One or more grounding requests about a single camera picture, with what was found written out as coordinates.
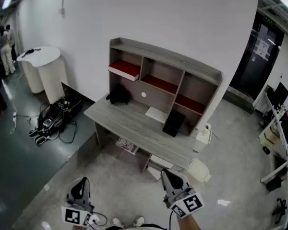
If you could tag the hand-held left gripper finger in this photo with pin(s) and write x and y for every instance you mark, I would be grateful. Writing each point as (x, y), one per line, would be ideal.
(74, 187)
(87, 190)

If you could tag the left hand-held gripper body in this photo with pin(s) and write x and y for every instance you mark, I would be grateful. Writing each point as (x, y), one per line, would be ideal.
(73, 214)

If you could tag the white trash bin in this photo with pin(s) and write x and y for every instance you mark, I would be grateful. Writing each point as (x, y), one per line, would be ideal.
(198, 170)

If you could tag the white paper scrap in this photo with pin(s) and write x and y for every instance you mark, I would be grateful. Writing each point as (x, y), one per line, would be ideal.
(224, 202)

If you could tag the black cloth bag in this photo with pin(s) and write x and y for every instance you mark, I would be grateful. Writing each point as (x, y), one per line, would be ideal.
(118, 95)

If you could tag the black monitor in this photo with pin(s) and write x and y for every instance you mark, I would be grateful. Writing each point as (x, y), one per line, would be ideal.
(281, 94)

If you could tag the black box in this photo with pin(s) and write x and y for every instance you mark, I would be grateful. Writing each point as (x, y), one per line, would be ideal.
(174, 123)

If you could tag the stack of magazines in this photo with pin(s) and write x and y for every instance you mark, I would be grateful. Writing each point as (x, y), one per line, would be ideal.
(127, 146)

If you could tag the black and white floor devices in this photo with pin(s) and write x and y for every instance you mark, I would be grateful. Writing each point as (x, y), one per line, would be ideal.
(39, 135)

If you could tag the red book with gold emblem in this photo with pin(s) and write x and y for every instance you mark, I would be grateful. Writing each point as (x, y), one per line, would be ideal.
(124, 69)

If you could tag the rectangular ceiling light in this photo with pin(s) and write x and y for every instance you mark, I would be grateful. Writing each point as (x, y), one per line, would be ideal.
(6, 2)

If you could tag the white sheet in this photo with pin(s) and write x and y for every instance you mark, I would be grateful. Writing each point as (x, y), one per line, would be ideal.
(156, 114)

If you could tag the small white cabinet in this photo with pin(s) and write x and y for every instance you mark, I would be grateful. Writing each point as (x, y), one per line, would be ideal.
(201, 139)

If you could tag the thin tool on cabinet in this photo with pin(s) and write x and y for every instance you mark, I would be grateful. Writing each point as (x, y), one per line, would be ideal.
(210, 130)

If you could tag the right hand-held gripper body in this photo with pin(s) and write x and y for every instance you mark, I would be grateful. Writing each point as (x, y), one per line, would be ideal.
(187, 202)

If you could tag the wall junction box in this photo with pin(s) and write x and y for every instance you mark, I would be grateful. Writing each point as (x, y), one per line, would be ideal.
(62, 11)

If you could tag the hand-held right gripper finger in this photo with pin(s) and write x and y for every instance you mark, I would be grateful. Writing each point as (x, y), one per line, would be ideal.
(166, 183)
(182, 177)

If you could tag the person's left shoe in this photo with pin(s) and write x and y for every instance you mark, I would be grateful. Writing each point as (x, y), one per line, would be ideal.
(116, 221)

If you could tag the person's shoe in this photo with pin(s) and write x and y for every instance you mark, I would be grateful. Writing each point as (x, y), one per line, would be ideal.
(116, 221)
(138, 221)

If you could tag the white round sticker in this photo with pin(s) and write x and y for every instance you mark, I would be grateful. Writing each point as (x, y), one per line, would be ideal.
(143, 94)

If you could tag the dark double door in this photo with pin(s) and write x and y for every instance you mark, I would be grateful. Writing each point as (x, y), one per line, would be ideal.
(256, 63)

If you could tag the black office chair base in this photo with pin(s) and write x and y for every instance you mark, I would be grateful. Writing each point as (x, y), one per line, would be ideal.
(282, 211)

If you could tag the metal door ramp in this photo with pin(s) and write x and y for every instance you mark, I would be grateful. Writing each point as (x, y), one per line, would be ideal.
(240, 98)

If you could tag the person's left forearm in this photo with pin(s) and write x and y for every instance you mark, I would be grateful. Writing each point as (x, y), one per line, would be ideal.
(78, 227)

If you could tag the green exit sign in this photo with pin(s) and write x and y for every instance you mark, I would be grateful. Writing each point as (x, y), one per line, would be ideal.
(269, 21)

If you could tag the person's clothing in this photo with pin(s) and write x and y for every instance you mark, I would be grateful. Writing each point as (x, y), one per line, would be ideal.
(136, 227)

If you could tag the person's right shoe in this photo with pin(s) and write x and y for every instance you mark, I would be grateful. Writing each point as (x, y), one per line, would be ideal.
(138, 221)

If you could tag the black device on counter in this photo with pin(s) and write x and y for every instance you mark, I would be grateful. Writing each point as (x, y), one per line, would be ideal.
(30, 51)

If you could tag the white curved counter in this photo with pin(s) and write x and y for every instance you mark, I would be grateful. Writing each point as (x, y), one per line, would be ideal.
(48, 68)

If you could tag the person's right forearm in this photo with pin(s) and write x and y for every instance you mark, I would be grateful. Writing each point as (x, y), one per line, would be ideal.
(188, 223)

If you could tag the open black equipment case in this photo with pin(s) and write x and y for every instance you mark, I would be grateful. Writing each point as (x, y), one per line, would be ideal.
(62, 109)

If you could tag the white power strip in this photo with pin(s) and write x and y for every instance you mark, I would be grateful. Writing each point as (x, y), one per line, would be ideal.
(14, 117)

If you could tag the grey wooden desk with hutch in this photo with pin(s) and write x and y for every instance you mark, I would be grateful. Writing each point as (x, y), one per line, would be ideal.
(163, 56)

